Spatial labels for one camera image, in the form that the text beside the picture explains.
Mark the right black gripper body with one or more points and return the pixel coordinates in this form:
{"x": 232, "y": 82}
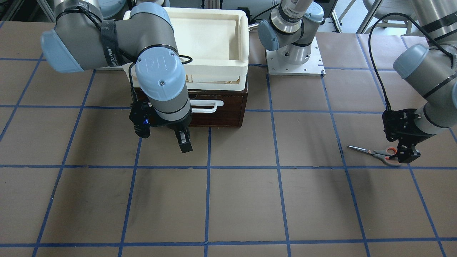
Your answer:
{"x": 174, "y": 125}

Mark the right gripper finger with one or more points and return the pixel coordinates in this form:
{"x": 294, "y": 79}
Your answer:
{"x": 183, "y": 138}

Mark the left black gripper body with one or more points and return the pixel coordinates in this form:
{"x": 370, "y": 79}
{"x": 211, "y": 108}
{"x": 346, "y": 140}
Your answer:
{"x": 410, "y": 137}

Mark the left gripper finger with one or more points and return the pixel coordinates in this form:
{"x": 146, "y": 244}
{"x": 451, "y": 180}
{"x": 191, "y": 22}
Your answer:
{"x": 401, "y": 153}
{"x": 410, "y": 153}

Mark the orange grey scissors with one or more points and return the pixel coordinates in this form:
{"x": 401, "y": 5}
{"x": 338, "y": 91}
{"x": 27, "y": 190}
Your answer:
{"x": 387, "y": 156}

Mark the white drawer handle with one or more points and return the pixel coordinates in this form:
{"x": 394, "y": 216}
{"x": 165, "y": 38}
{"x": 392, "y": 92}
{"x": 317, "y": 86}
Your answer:
{"x": 205, "y": 106}

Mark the dark wooden drawer box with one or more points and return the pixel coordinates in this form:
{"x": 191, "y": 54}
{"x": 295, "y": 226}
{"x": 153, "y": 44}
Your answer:
{"x": 221, "y": 107}

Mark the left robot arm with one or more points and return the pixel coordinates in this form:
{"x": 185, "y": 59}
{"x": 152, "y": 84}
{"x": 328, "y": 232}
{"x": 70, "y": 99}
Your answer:
{"x": 430, "y": 70}

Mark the white foam tray box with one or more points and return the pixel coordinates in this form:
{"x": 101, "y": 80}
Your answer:
{"x": 218, "y": 42}

